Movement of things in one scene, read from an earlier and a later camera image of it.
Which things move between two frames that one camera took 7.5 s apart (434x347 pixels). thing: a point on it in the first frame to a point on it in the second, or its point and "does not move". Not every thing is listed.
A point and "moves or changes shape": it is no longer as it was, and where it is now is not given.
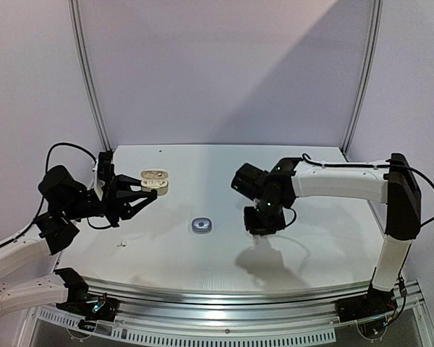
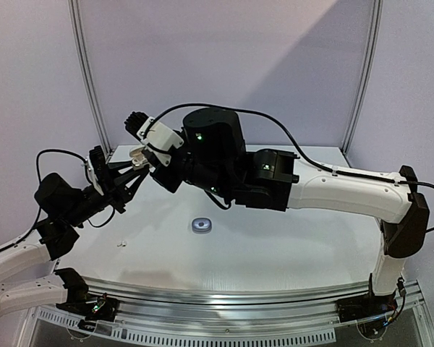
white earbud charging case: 155,180 moves or changes shape
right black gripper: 262,223 to 163,170
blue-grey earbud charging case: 201,225 does not move
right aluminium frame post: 377,15 does not move
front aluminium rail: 249,309 does not move
